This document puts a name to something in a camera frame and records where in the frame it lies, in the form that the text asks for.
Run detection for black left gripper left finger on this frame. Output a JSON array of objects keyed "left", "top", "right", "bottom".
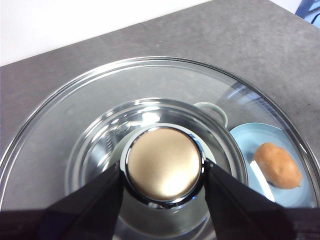
[{"left": 0, "top": 161, "right": 125, "bottom": 240}]

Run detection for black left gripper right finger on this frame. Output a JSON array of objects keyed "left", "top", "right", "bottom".
[{"left": 204, "top": 161, "right": 320, "bottom": 240}]

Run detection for brown potato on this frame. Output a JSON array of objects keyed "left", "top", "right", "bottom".
[{"left": 253, "top": 142, "right": 303, "bottom": 190}]

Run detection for glass lid with green knob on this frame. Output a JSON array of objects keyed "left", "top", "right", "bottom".
[{"left": 0, "top": 55, "right": 320, "bottom": 240}]

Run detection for blue round plate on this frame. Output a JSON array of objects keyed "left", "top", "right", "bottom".
[{"left": 228, "top": 122, "right": 314, "bottom": 209}]

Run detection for pale green electric steamer pot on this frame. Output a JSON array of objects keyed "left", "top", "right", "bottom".
[{"left": 66, "top": 98, "right": 249, "bottom": 240}]

